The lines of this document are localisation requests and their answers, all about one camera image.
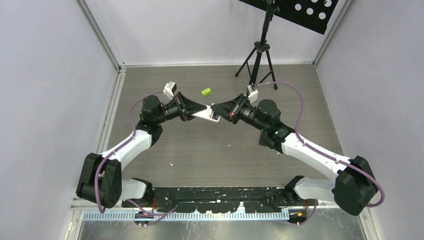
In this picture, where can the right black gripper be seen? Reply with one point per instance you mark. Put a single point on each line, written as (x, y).
(232, 109)

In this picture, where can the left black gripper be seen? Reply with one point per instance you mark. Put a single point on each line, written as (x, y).
(187, 107)

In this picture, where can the white remote control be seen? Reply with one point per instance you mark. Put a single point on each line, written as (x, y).
(206, 114)

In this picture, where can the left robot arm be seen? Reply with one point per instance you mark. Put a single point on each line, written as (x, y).
(100, 180)

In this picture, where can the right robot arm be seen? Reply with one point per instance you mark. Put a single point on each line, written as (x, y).
(350, 182)

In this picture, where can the green block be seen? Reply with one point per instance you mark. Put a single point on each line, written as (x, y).
(205, 92)

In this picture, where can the black tripod stand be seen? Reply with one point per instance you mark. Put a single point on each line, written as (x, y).
(261, 46)

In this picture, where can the black perforated board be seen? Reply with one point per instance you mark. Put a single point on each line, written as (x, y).
(311, 14)

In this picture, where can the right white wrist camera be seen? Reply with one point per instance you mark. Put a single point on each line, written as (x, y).
(252, 93)

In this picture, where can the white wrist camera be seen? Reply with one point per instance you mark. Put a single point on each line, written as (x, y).
(170, 89)
(252, 93)

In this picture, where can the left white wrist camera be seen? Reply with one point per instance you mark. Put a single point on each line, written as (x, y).
(170, 89)

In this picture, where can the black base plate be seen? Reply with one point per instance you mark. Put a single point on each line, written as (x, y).
(219, 200)

